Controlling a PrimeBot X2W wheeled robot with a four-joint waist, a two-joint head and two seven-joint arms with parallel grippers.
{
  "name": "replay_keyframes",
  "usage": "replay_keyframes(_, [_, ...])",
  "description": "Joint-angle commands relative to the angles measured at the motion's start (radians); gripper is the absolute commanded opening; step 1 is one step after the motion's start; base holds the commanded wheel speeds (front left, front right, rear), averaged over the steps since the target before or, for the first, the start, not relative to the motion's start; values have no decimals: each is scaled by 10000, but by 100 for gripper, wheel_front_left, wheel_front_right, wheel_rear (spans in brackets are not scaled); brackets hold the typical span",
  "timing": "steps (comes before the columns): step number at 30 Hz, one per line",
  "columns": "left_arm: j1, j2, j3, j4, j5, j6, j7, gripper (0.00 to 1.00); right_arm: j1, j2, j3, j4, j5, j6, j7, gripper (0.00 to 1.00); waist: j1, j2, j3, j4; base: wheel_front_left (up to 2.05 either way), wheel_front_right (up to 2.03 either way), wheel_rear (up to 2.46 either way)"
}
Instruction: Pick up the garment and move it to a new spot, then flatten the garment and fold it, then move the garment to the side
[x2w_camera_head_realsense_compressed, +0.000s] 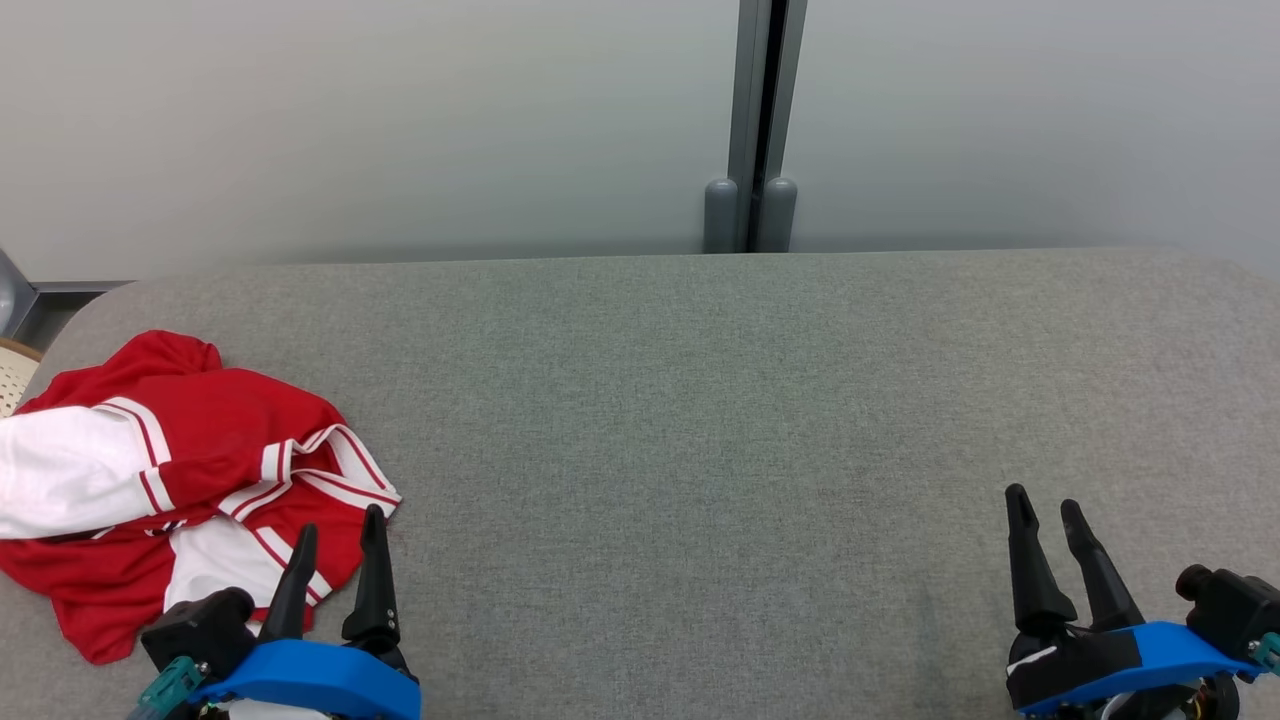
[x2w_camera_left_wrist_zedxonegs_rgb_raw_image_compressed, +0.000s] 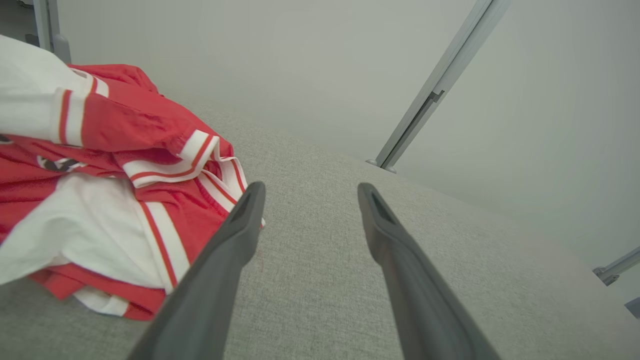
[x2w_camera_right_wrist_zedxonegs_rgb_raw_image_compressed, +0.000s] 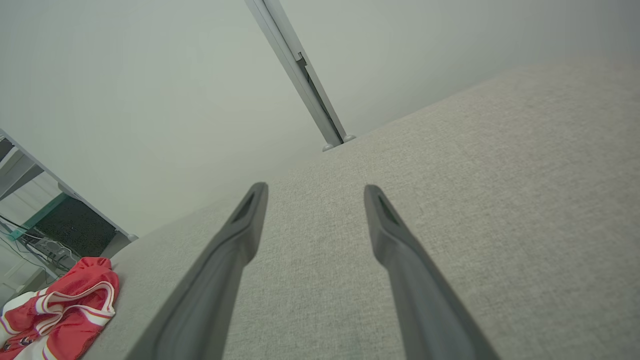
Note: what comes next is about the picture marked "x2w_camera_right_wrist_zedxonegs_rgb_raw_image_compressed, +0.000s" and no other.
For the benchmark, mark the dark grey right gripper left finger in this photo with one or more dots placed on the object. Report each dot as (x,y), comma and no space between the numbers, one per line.
(210,280)

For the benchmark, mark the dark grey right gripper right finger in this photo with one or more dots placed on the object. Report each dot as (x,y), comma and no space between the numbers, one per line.
(420,295)

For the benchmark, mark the red jersey with white sleeves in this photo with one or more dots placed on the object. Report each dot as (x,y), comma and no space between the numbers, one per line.
(80,280)

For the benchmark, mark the black panel with teal edge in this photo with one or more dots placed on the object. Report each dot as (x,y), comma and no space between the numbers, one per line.
(77,227)

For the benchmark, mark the white power strip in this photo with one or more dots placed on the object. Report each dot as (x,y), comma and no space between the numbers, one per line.
(50,248)

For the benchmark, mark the grey metal partition post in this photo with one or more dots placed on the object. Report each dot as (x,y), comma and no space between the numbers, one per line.
(300,65)
(75,192)

